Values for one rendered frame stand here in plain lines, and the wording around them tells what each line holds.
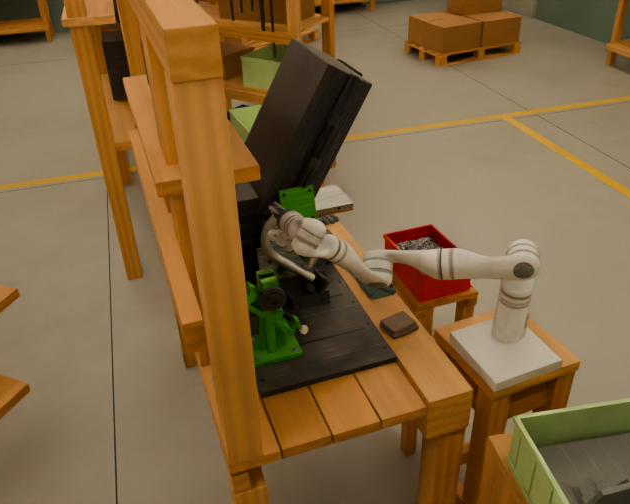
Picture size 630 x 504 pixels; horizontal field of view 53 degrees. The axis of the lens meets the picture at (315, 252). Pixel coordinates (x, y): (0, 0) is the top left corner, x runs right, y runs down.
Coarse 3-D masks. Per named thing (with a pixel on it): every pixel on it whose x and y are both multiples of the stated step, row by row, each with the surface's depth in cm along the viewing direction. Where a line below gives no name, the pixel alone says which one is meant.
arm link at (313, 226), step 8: (296, 216) 178; (288, 224) 177; (296, 224) 173; (304, 224) 167; (312, 224) 166; (320, 224) 167; (288, 232) 176; (296, 232) 174; (312, 232) 166; (320, 232) 166
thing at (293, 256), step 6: (276, 246) 206; (258, 252) 204; (276, 252) 206; (282, 252) 206; (294, 252) 208; (258, 258) 205; (264, 258) 206; (288, 258) 208; (294, 258) 209; (300, 258) 210; (264, 264) 206; (270, 264) 206; (276, 264) 207; (300, 264) 210; (306, 264) 210; (288, 270) 209; (312, 270) 212; (276, 276) 209; (288, 276) 210
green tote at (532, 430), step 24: (576, 408) 160; (600, 408) 160; (624, 408) 162; (528, 432) 161; (552, 432) 162; (576, 432) 164; (600, 432) 166; (624, 432) 167; (528, 456) 153; (528, 480) 154; (552, 480) 142
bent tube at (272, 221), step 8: (272, 216) 198; (272, 224) 197; (264, 232) 198; (264, 240) 198; (264, 248) 199; (272, 248) 201; (272, 256) 200; (280, 256) 202; (280, 264) 202; (288, 264) 203; (296, 264) 205; (296, 272) 204; (304, 272) 205; (312, 280) 207
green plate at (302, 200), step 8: (280, 192) 199; (288, 192) 200; (296, 192) 201; (304, 192) 202; (312, 192) 203; (280, 200) 200; (288, 200) 201; (296, 200) 202; (304, 200) 202; (312, 200) 203; (288, 208) 201; (296, 208) 202; (304, 208) 203; (312, 208) 204; (304, 216) 204; (312, 216) 205
